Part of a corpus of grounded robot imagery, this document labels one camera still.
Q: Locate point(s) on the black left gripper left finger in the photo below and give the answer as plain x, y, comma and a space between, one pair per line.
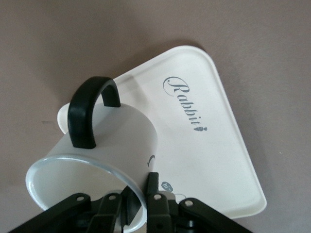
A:
102, 213

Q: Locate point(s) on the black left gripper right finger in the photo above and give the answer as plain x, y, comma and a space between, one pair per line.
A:
158, 213

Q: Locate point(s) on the cream rabbit print tray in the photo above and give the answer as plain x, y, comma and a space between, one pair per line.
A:
194, 157

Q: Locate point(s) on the brown table mat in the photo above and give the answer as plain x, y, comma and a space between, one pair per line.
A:
73, 36

